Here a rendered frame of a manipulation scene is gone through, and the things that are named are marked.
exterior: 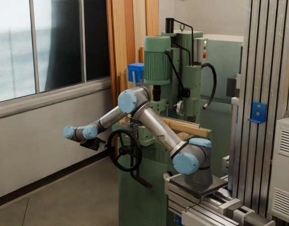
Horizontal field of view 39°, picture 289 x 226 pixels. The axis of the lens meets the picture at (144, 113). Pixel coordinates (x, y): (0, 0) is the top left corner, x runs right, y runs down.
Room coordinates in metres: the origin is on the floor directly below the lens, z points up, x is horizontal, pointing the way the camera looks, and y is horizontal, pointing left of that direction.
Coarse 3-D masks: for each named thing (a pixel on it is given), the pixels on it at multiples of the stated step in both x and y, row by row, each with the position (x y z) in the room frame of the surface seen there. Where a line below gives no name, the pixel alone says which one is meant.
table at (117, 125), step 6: (126, 120) 2.79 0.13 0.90; (114, 126) 2.72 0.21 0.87; (120, 126) 2.69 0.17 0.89; (126, 126) 2.65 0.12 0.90; (174, 132) 2.53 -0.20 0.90; (180, 132) 2.53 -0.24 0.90; (186, 132) 2.53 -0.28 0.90; (126, 138) 2.53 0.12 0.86; (186, 138) 2.41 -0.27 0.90; (192, 138) 2.46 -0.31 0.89; (144, 144) 2.43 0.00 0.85
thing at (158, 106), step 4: (152, 100) 2.70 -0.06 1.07; (160, 100) 2.70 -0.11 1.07; (164, 100) 2.71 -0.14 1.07; (152, 104) 2.66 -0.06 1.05; (156, 104) 2.64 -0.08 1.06; (160, 104) 2.68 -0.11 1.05; (164, 104) 2.71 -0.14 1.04; (152, 108) 2.66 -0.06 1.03; (156, 108) 2.64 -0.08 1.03; (160, 108) 2.68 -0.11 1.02; (164, 108) 2.71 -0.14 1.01; (156, 112) 2.64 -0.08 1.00
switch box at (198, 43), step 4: (196, 40) 2.83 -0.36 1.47; (200, 40) 2.80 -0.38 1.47; (204, 40) 2.84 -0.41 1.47; (196, 44) 2.82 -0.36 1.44; (200, 44) 2.80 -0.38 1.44; (196, 48) 2.82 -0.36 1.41; (200, 48) 2.80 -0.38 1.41; (196, 52) 2.82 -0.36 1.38; (200, 52) 2.80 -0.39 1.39; (204, 52) 2.84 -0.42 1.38; (196, 56) 2.82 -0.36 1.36; (200, 56) 2.80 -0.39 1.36; (196, 60) 2.82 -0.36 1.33; (200, 60) 2.81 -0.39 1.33; (204, 60) 2.85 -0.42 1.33
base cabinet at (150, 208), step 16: (128, 160) 2.64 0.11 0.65; (144, 160) 2.55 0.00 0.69; (128, 176) 2.64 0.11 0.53; (144, 176) 2.55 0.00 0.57; (160, 176) 2.47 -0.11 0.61; (128, 192) 2.64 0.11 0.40; (144, 192) 2.55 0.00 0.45; (160, 192) 2.46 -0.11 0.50; (128, 208) 2.64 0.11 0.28; (144, 208) 2.54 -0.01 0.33; (160, 208) 2.46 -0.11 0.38; (128, 224) 2.64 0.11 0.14; (144, 224) 2.54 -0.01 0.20; (160, 224) 2.46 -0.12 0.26; (176, 224) 2.53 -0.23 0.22
